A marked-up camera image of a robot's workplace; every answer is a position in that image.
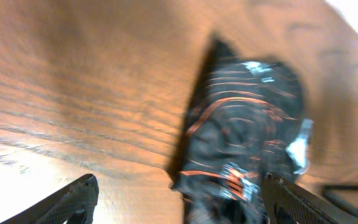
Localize black cycling jersey orange lines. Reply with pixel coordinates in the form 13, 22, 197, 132
170, 37, 307, 223

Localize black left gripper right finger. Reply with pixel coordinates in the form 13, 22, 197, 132
261, 173, 358, 224

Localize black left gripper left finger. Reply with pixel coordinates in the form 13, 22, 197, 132
1, 174, 99, 224

